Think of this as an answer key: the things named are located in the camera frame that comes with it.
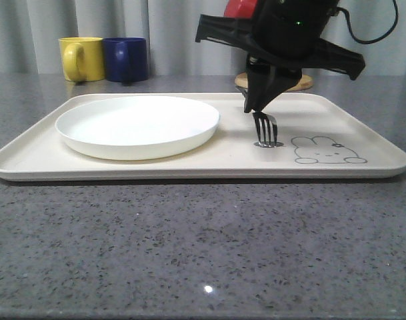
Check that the dark blue mug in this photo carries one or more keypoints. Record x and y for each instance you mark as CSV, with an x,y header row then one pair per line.
x,y
125,59

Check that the white round plate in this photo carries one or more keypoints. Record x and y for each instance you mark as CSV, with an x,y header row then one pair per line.
x,y
138,127

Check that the red mug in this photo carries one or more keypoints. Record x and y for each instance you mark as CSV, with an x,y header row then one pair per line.
x,y
242,9

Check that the wooden mug tree stand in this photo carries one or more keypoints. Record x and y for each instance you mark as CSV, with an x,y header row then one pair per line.
x,y
306,82

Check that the beige rabbit serving tray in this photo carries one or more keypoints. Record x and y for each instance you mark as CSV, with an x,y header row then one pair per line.
x,y
317,139

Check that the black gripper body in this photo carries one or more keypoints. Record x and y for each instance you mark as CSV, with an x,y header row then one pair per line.
x,y
284,34

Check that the silver metal fork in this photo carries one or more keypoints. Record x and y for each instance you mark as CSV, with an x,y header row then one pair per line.
x,y
266,129

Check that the yellow mug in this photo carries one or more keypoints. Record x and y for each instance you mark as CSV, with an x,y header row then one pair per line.
x,y
82,58

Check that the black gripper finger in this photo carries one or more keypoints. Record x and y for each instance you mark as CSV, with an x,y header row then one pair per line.
x,y
258,75
282,80

